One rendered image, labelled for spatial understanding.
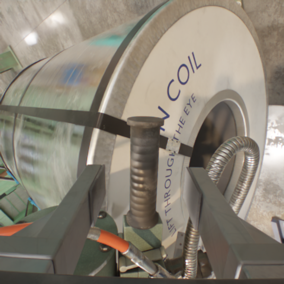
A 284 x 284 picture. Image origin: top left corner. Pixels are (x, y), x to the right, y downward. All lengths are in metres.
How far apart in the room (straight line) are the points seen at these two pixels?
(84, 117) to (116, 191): 0.17
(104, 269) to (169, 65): 0.44
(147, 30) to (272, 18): 1.00
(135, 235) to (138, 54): 0.34
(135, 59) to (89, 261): 0.36
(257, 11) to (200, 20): 0.77
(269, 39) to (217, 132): 0.62
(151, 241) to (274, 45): 1.29
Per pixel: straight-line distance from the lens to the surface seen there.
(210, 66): 0.70
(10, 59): 5.09
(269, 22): 1.40
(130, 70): 0.43
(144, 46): 0.47
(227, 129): 1.08
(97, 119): 0.39
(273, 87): 1.50
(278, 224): 2.37
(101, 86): 0.43
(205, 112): 0.67
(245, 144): 0.28
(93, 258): 0.26
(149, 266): 0.26
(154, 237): 0.28
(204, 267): 0.44
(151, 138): 0.21
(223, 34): 0.79
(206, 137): 1.16
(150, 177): 0.23
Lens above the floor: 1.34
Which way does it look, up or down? 30 degrees down
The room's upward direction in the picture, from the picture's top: 131 degrees counter-clockwise
